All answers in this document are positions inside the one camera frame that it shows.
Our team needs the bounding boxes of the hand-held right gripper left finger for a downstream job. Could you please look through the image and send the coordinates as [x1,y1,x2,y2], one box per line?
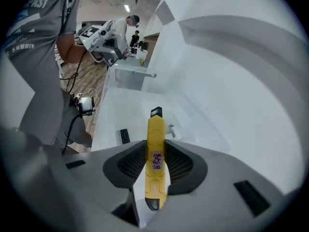
[0,124,148,232]

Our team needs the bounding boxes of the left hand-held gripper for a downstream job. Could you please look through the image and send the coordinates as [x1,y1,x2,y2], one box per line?
[79,20,129,68]

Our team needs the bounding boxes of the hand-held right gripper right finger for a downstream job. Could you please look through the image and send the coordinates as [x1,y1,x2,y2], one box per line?
[144,139,299,232]

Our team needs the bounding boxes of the yellow utility knife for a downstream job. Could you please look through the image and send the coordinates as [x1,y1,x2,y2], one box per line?
[144,107,168,211]

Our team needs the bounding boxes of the clear plastic box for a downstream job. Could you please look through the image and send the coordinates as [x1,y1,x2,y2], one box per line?
[91,65,232,153]

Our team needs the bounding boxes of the person's left forearm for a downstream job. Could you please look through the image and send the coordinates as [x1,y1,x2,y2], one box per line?
[56,32,90,64]

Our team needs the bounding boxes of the background white table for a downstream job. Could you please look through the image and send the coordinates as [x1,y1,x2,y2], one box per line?
[115,54,149,70]

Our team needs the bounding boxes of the person's grey trousers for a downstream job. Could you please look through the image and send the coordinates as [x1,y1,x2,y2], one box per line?
[53,90,94,155]

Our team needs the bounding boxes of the black belt device with screen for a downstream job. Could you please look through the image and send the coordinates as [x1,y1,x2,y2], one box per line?
[69,93,96,117]

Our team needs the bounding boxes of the person's grey printed t-shirt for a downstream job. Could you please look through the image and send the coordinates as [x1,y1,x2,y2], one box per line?
[4,0,82,145]

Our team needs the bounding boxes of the small white object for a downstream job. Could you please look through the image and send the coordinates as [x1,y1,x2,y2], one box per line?
[165,124,183,141]

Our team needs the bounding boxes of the black remote control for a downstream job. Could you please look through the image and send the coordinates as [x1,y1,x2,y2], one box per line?
[115,128,131,145]

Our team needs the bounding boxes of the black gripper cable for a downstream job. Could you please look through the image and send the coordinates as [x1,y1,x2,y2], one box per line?
[59,49,88,94]

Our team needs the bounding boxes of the black lanyard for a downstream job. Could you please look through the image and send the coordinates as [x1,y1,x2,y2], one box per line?
[60,0,81,35]

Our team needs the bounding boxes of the black device cable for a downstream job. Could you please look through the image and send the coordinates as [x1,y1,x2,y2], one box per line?
[61,114,83,156]

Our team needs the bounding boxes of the grey square wall panel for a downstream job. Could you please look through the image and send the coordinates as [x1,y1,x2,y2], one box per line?
[155,0,175,27]

